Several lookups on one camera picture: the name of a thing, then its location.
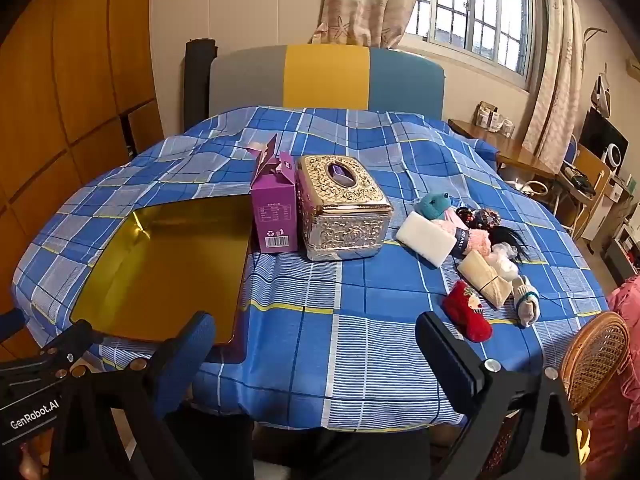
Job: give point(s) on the white sponge block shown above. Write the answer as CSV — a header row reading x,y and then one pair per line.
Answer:
x,y
425,239

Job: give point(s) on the grey yellow blue headboard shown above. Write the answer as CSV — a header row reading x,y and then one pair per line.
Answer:
x,y
325,77

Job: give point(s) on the beige printed curtain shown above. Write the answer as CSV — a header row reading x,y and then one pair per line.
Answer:
x,y
367,0
555,70

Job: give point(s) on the cluster of small packets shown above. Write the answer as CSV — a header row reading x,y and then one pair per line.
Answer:
x,y
487,116

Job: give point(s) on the yellow wooden chair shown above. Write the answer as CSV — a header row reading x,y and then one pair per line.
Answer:
x,y
590,180

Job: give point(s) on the gold metal tin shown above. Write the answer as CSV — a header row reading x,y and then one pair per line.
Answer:
x,y
165,270

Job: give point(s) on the pink towel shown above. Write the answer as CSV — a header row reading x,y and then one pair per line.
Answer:
x,y
477,244

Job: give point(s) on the black monitor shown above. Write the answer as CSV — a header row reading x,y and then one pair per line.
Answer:
x,y
600,135

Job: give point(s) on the ornate silver tissue box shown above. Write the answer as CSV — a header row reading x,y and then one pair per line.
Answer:
x,y
345,215

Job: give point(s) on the wooden wardrobe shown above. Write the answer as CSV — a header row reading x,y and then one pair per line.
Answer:
x,y
60,110

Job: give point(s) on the person's left hand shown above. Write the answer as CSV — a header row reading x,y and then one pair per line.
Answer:
x,y
35,465

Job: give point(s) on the purple carton box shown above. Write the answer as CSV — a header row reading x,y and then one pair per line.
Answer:
x,y
274,210

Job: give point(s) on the wooden side desk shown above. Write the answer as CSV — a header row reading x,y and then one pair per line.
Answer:
x,y
510,152

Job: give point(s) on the small white fan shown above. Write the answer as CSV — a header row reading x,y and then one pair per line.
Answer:
x,y
614,154

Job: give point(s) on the pink floral cloth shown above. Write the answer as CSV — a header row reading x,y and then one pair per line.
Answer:
x,y
622,360

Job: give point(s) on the white framed window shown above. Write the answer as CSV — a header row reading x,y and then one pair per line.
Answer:
x,y
475,10

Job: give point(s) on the red plush sock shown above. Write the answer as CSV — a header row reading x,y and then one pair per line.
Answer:
x,y
470,315

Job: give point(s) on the beige cloth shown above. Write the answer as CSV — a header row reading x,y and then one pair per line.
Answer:
x,y
485,277

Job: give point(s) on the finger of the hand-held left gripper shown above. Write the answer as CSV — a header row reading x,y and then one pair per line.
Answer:
x,y
75,342
11,325

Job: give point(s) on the blue plaid tablecloth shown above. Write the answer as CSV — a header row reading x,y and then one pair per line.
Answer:
x,y
350,335

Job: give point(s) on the clear plastic bag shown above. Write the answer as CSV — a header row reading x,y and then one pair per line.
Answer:
x,y
505,262

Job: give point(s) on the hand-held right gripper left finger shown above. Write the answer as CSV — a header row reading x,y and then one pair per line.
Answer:
x,y
184,362

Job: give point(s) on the white teal striped sock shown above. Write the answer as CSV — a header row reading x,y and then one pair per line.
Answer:
x,y
526,302

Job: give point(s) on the black hair piece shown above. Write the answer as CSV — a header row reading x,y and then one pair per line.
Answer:
x,y
512,240

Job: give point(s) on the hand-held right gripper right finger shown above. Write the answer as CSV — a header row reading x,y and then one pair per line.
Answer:
x,y
450,360

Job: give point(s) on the teal plush toy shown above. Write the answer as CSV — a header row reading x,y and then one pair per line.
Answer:
x,y
434,205

